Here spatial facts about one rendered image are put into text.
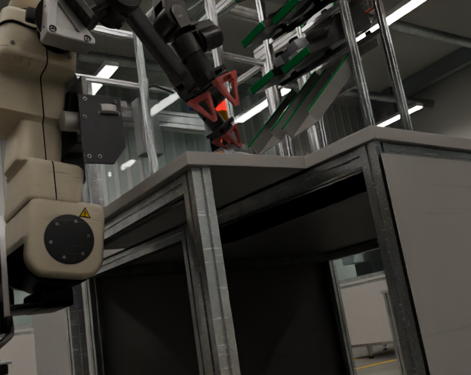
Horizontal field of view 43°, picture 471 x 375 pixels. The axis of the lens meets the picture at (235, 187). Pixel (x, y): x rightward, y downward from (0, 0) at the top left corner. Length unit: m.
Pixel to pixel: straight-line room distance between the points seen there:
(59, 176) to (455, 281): 0.86
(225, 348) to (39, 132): 0.61
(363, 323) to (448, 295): 6.04
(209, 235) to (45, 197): 0.35
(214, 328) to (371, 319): 6.12
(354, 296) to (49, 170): 6.32
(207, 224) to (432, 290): 0.48
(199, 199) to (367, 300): 6.12
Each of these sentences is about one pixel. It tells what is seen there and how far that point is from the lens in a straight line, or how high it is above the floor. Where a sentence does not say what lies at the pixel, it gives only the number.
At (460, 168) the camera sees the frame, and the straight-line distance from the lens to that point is 1.51.
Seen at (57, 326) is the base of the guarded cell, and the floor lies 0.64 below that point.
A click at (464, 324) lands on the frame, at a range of 1.37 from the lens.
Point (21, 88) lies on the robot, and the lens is 1.40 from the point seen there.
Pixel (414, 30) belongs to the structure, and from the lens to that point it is 10.77.
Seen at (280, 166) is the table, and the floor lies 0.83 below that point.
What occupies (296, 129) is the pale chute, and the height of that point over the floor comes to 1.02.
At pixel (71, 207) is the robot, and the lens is 1.30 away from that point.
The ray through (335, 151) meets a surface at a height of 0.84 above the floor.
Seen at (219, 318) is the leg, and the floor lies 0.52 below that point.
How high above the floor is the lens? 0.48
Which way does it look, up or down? 14 degrees up
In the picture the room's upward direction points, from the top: 9 degrees counter-clockwise
